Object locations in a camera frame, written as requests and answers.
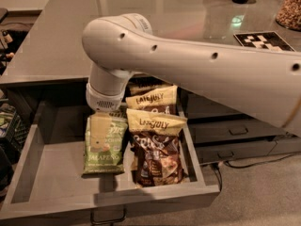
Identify front brown Late July bag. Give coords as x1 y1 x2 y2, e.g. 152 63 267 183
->
126 108 187 186

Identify grey cabinet drawer upper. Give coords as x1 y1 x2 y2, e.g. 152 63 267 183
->
186 91 243 120

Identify open grey top drawer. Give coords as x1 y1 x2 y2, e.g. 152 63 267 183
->
0 102 219 219

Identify middle brown Late July bag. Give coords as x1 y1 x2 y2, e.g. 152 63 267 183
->
126 86 177 115

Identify grey cabinet drawer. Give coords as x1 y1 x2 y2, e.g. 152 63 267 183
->
186 91 243 120
196 137 301 164
189 119 286 143

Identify black white fiducial marker tile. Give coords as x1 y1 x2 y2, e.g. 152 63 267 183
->
233 31 294 52

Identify glass jar of nuts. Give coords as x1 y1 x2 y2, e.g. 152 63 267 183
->
276 0 301 31

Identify brown late july bag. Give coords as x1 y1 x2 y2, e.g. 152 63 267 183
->
126 86 177 115
126 108 187 186

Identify green jalapeno chip bag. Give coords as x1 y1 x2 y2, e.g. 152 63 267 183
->
83 112 128 175

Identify grey cabinet drawer lower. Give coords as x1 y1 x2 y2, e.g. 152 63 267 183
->
196 137 301 164

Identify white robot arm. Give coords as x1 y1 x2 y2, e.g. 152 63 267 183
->
82 14 301 137

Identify black drawer handle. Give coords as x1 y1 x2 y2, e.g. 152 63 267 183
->
89 208 127 226

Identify black crate at left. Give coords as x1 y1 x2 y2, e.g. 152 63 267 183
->
0 102 28 153

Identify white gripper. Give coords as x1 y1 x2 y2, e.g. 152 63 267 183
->
86 83 124 152

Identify black floor cable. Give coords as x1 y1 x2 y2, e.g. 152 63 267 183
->
210 153 301 196

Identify grey cabinet drawer middle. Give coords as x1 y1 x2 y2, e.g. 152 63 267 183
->
189 119 286 143

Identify rear brown chip bag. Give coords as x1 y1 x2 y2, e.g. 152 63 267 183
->
126 77 170 96

